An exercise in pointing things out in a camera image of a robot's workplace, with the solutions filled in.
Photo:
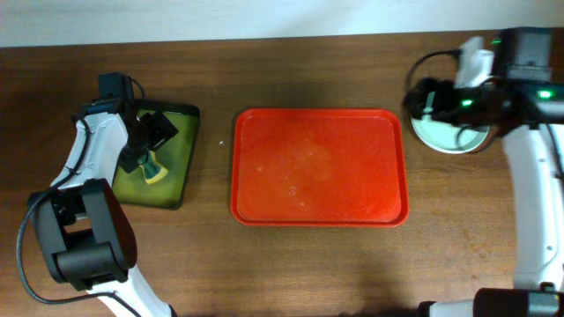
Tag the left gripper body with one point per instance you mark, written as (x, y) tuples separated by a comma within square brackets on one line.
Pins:
[(144, 143)]

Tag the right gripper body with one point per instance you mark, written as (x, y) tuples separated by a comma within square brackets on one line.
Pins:
[(435, 97)]

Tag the green and yellow sponge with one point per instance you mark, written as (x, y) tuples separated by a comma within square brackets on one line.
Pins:
[(152, 169)]

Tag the light blue top plate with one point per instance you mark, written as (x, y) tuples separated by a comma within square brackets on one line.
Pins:
[(440, 147)]

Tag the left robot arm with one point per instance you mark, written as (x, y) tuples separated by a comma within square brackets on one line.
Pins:
[(84, 235)]

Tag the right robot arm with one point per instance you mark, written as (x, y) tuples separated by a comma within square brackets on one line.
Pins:
[(534, 150)]

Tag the black tray with green liquid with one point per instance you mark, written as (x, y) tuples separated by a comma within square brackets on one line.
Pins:
[(175, 155)]

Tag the red plastic serving tray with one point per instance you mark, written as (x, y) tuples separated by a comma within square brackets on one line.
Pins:
[(341, 167)]

